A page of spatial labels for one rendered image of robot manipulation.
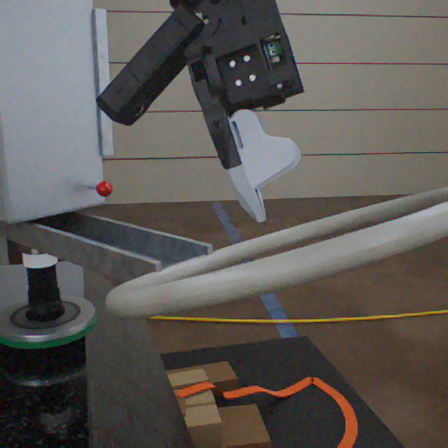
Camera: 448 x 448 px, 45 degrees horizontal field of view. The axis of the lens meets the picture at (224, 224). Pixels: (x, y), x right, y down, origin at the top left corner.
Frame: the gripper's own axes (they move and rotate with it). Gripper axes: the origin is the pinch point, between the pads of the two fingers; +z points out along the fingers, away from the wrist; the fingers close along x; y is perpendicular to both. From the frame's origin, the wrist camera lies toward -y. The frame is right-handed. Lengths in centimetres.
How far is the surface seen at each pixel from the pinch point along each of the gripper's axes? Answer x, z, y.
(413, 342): 256, 90, 16
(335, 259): -0.8, 5.9, 5.8
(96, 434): 35, 28, -43
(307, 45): 553, -159, 7
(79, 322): 58, 12, -53
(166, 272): 30.2, 4.9, -20.5
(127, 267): 32.1, 2.7, -27.2
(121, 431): 43, 31, -43
